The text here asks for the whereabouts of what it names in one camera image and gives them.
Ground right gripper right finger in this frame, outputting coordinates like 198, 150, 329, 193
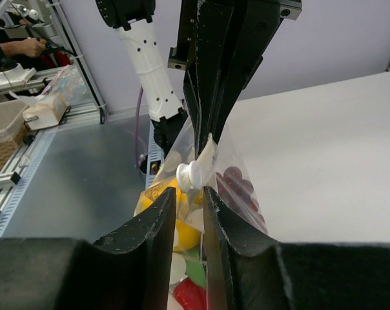
203, 187, 390, 309

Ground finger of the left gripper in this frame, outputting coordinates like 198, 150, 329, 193
176, 1, 234, 155
210, 1, 302, 143

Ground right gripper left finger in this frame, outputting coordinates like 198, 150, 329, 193
0, 187, 176, 309

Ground yellow fake bell pepper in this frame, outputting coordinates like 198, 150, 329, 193
134, 178, 201, 252

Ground purple fake grapes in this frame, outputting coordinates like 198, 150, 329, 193
216, 166, 268, 234

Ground clear zip top bag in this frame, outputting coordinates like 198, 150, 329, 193
145, 120, 250, 309

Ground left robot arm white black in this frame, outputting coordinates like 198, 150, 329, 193
96, 1, 303, 154

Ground red fake strawberry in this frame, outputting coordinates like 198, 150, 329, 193
173, 278, 207, 310

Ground person hand in background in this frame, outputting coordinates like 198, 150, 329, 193
18, 38, 46, 58

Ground white tape dispenser device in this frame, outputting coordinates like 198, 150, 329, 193
9, 91, 68, 131

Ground woven storage basket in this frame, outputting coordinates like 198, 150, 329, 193
0, 100, 28, 172

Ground aluminium mounting rail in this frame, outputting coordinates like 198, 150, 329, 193
0, 64, 105, 220

